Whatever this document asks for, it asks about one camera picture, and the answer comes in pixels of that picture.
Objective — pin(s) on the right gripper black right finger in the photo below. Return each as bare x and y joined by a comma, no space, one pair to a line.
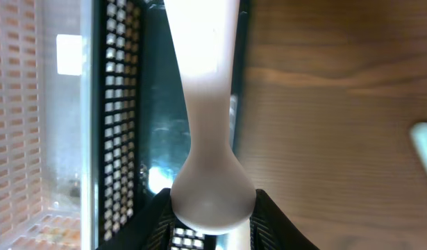
272,230

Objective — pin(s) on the white label in basket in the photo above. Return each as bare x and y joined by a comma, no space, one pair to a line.
69,54

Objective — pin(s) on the clear plastic basket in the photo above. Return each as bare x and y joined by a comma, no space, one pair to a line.
44,127

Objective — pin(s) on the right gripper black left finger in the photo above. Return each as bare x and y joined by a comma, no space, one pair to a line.
151,229

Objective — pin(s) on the dark green plastic basket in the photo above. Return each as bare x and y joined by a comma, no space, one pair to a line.
118,178

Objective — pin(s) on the white plastic spoon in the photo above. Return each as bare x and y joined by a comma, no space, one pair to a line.
212,193

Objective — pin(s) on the pale blue plastic fork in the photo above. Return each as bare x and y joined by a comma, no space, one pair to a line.
418,134

